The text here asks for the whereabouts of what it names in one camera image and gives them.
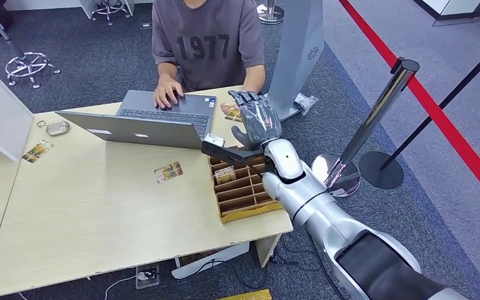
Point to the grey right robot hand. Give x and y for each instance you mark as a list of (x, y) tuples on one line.
[(258, 118)]

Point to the person's right forearm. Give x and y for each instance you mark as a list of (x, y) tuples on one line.
[(166, 72)]

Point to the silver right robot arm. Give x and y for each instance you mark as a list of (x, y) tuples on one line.
[(318, 207)]

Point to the person's left forearm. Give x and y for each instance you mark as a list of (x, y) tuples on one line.
[(254, 80)]

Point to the hotel print key card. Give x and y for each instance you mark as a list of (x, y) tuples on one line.
[(225, 175)]

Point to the wooden card rack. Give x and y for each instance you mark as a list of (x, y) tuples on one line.
[(240, 194)]

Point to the person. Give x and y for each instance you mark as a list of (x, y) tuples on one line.
[(207, 45)]

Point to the person's right hand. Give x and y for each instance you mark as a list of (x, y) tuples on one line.
[(167, 93)]

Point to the clear plastic bag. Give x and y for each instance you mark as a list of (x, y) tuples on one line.
[(306, 103)]

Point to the silver kiosk stand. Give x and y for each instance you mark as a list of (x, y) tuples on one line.
[(298, 54)]

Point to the round chrome base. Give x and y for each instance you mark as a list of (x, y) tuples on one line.
[(270, 12)]

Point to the grey laptop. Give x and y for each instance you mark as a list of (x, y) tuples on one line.
[(140, 130)]

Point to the wooden desk leg panel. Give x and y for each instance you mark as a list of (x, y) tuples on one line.
[(267, 248)]

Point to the small floor outlet plate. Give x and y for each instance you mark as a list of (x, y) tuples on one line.
[(146, 25)]

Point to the white tray under desk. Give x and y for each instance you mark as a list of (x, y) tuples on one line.
[(211, 261)]

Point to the red barrier strip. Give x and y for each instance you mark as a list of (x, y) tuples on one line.
[(430, 107)]

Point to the yellow cardboard piece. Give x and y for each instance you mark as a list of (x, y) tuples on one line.
[(248, 295)]

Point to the chrome star chair base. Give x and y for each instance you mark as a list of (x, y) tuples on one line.
[(109, 7)]

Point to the floor power socket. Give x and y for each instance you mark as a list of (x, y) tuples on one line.
[(147, 275)]

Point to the small metal tin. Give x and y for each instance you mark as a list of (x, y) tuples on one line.
[(58, 128)]

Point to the white glass display platform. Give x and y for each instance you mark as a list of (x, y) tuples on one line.
[(459, 8)]

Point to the black chair with chrome base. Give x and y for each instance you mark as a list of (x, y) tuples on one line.
[(29, 66)]

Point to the white desk partition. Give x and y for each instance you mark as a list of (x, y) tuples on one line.
[(0, 116)]

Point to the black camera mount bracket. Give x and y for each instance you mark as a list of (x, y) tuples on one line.
[(236, 155)]

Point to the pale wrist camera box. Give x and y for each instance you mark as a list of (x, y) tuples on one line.
[(214, 140)]

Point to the chrome stanchion post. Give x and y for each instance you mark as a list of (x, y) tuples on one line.
[(372, 120)]

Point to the black stanchion post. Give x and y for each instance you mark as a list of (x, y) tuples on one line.
[(380, 172)]

